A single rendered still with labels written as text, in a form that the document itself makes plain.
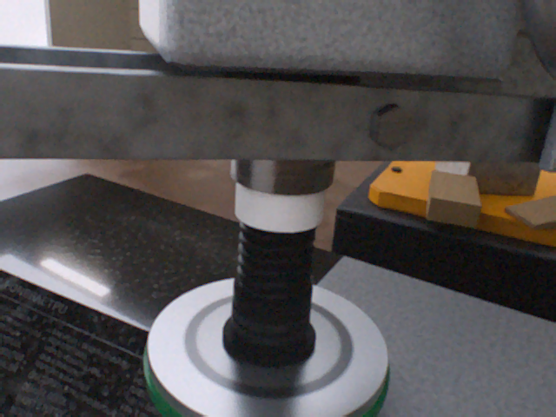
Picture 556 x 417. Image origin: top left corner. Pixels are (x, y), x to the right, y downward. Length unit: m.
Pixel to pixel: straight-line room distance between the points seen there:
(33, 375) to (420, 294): 0.48
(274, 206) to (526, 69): 0.96
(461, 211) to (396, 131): 0.72
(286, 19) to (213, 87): 0.07
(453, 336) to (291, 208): 0.31
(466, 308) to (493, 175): 0.65
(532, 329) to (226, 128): 0.48
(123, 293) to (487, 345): 0.43
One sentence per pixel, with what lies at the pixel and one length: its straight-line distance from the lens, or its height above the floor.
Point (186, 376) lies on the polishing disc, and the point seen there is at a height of 0.89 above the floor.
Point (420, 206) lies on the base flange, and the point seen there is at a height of 0.77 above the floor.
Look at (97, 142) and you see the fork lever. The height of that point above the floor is 1.08.
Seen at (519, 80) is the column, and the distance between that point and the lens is 1.24.
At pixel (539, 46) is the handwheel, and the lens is 0.26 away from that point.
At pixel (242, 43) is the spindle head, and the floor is 1.14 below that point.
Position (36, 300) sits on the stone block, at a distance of 0.66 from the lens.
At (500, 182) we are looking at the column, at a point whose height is 0.81.
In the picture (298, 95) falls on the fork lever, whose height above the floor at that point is 1.11.
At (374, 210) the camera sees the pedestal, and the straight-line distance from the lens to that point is 1.16.
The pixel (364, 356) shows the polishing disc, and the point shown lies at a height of 0.89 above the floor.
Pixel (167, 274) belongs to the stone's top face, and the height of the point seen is 0.83.
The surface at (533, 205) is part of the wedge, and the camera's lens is 1.21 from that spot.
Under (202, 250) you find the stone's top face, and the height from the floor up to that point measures 0.83.
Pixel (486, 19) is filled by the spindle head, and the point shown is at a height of 1.16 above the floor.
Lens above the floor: 1.16
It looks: 22 degrees down
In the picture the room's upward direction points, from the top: 4 degrees clockwise
